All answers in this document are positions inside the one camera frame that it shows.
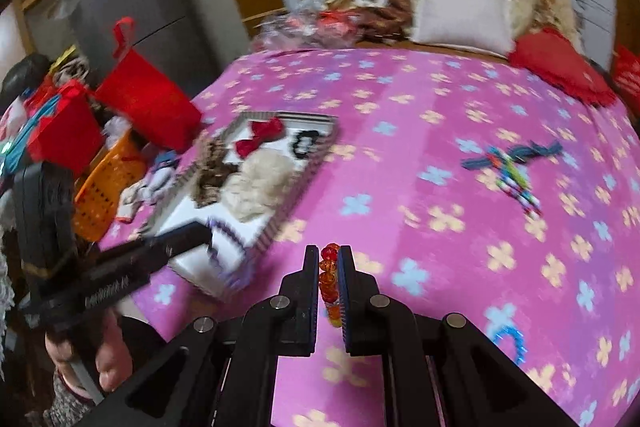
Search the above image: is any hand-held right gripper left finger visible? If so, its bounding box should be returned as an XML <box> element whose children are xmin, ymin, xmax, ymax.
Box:
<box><xmin>102</xmin><ymin>244</ymin><xmax>321</xmax><ymax>427</ymax></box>

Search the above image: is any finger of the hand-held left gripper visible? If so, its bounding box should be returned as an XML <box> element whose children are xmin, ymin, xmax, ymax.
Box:
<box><xmin>135</xmin><ymin>223</ymin><xmax>213</xmax><ymax>265</ymax></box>

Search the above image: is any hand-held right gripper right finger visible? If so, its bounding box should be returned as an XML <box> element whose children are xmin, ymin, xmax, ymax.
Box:
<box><xmin>337</xmin><ymin>244</ymin><xmax>581</xmax><ymax>427</ymax></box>

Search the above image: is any orange red beaded bracelet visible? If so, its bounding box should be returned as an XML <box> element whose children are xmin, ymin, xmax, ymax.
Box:
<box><xmin>319</xmin><ymin>243</ymin><xmax>343</xmax><ymax>328</ymax></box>

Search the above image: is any purple beaded bracelet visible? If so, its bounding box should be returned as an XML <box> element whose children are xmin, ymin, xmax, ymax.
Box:
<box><xmin>207</xmin><ymin>217</ymin><xmax>251</xmax><ymax>259</ymax></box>

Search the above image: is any brown scrunchie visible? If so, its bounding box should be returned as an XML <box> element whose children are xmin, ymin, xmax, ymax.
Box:
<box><xmin>192</xmin><ymin>169</ymin><xmax>237</xmax><ymax>208</ymax></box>

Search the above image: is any white polka dot scrunchie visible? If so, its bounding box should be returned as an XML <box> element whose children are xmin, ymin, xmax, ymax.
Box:
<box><xmin>225</xmin><ymin>184</ymin><xmax>288</xmax><ymax>224</ymax></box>

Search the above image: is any leopard print hair bow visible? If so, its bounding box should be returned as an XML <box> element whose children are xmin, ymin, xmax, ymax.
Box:
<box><xmin>197</xmin><ymin>138</ymin><xmax>228</xmax><ymax>172</ymax></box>

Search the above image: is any striped jewelry box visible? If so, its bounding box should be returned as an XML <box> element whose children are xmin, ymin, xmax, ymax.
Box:
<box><xmin>140</xmin><ymin>111</ymin><xmax>341</xmax><ymax>303</ymax></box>

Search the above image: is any cream sheer scrunchie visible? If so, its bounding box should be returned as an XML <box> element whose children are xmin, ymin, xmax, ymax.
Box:
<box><xmin>240</xmin><ymin>152</ymin><xmax>297</xmax><ymax>190</ymax></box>

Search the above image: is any red hair bow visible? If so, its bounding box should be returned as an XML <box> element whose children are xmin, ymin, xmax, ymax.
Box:
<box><xmin>234</xmin><ymin>117</ymin><xmax>285</xmax><ymax>158</ymax></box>

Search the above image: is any black and red scrunchie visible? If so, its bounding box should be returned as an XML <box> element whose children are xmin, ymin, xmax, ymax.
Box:
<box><xmin>289</xmin><ymin>129</ymin><xmax>322</xmax><ymax>158</ymax></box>

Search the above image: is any blue beaded bracelet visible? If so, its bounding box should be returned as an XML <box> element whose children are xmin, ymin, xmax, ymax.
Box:
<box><xmin>491</xmin><ymin>324</ymin><xmax>529</xmax><ymax>365</ymax></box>

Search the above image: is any person's left hand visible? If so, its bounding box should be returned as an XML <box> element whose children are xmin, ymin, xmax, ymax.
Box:
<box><xmin>45</xmin><ymin>314</ymin><xmax>135</xmax><ymax>400</ymax></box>

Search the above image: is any white plush toy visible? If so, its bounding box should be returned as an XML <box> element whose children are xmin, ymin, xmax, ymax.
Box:
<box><xmin>117</xmin><ymin>152</ymin><xmax>182</xmax><ymax>224</ymax></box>

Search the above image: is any orange plastic basket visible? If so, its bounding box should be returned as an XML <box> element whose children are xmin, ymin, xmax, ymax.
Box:
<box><xmin>72</xmin><ymin>129</ymin><xmax>149</xmax><ymax>243</ymax></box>

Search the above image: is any red gift bag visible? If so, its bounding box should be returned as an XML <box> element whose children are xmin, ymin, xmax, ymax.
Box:
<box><xmin>27</xmin><ymin>79</ymin><xmax>107</xmax><ymax>176</ymax></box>

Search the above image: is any dark round object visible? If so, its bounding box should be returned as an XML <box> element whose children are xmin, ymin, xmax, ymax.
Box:
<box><xmin>0</xmin><ymin>53</ymin><xmax>52</xmax><ymax>108</ymax></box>

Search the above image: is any blue striped headband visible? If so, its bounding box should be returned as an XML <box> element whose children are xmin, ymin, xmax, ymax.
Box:
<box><xmin>461</xmin><ymin>139</ymin><xmax>563</xmax><ymax>170</ymax></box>

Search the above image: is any clear plastic bag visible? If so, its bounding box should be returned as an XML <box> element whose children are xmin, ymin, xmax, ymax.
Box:
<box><xmin>252</xmin><ymin>0</ymin><xmax>366</xmax><ymax>54</ymax></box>

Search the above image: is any white pillow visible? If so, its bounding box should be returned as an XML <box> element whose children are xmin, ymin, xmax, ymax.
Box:
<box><xmin>410</xmin><ymin>0</ymin><xmax>516</xmax><ymax>55</ymax></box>

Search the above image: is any red frilled cushion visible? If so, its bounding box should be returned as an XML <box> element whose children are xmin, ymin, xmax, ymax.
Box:
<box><xmin>507</xmin><ymin>27</ymin><xmax>618</xmax><ymax>108</ymax></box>

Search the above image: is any red shopping bag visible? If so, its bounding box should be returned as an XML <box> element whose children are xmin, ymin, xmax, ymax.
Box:
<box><xmin>612</xmin><ymin>44</ymin><xmax>640</xmax><ymax>108</ymax></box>

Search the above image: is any red bag with handle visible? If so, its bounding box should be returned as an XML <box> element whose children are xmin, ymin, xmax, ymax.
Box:
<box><xmin>94</xmin><ymin>18</ymin><xmax>204</xmax><ymax>152</ymax></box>

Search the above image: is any multicoloured beaded bracelet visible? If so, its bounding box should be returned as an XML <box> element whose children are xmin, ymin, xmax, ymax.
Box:
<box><xmin>487</xmin><ymin>148</ymin><xmax>544</xmax><ymax>219</ymax></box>

